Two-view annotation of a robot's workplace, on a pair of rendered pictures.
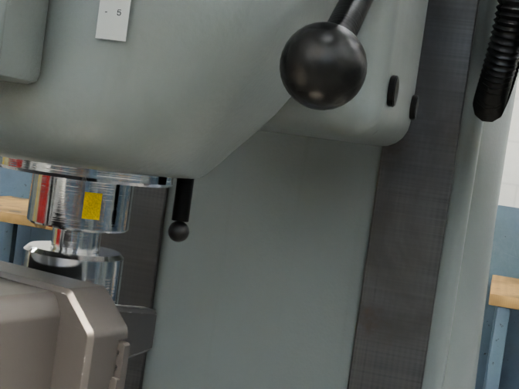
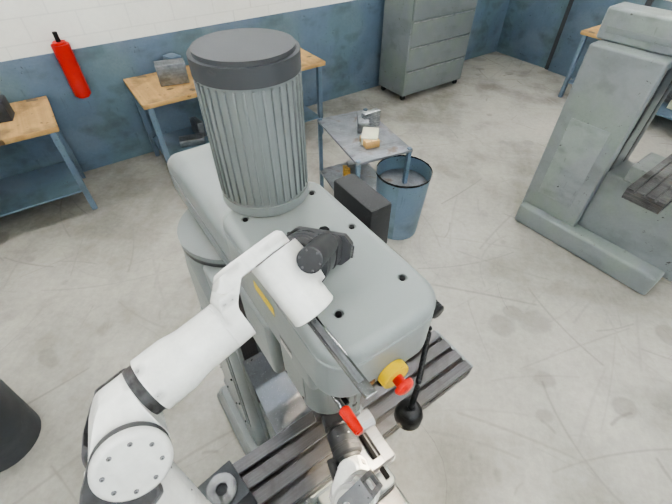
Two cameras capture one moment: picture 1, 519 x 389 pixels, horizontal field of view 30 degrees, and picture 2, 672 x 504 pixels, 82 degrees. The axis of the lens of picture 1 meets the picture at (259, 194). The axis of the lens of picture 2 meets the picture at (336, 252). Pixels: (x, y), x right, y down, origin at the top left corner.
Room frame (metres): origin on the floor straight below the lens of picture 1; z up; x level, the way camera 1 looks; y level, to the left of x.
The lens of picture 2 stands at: (0.08, 0.47, 2.43)
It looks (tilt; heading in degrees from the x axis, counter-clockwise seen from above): 45 degrees down; 311
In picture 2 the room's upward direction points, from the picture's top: straight up
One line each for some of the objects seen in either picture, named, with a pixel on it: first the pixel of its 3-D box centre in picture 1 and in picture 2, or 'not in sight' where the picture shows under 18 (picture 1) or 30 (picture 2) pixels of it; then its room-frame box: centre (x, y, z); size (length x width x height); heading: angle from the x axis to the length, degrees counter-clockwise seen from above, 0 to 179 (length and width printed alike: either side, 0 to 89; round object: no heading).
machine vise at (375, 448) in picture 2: not in sight; (352, 422); (0.40, 0.01, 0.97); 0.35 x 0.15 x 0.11; 164
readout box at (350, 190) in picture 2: not in sight; (361, 216); (0.66, -0.32, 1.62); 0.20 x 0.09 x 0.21; 166
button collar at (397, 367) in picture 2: not in sight; (393, 373); (0.23, 0.14, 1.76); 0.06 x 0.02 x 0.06; 76
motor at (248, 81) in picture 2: not in sight; (256, 127); (0.69, 0.02, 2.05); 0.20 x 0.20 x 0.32
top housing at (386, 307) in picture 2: not in sight; (321, 275); (0.46, 0.08, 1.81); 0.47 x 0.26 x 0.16; 166
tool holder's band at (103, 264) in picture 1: (73, 258); not in sight; (0.45, 0.08, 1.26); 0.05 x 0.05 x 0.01
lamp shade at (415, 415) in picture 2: not in sight; (409, 411); (0.20, 0.04, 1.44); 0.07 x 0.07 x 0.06
